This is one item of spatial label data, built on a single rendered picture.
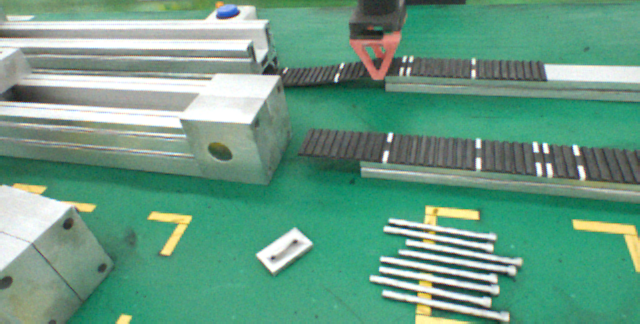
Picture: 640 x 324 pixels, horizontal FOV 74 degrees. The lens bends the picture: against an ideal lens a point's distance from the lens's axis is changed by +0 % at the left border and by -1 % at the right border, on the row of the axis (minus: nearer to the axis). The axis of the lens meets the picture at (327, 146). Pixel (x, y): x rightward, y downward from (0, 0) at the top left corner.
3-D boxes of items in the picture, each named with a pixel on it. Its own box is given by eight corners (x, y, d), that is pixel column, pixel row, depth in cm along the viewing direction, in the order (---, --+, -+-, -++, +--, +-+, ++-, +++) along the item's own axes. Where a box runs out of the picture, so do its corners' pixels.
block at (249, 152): (298, 124, 61) (286, 65, 55) (267, 185, 52) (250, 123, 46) (241, 120, 64) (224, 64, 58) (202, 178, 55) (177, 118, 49)
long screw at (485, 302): (490, 301, 37) (491, 295, 37) (489, 312, 37) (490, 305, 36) (372, 276, 41) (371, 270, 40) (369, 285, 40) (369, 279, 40)
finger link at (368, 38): (352, 86, 63) (347, 26, 57) (362, 63, 68) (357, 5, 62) (399, 88, 61) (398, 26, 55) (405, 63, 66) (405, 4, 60)
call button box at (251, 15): (262, 34, 87) (255, 4, 83) (243, 58, 80) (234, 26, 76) (226, 34, 89) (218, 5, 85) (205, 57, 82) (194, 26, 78)
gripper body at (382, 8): (348, 35, 57) (343, -20, 53) (363, 6, 65) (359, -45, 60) (397, 36, 56) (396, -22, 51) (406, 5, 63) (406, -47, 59)
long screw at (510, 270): (514, 270, 40) (516, 263, 39) (514, 279, 39) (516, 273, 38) (400, 251, 43) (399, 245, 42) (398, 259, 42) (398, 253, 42)
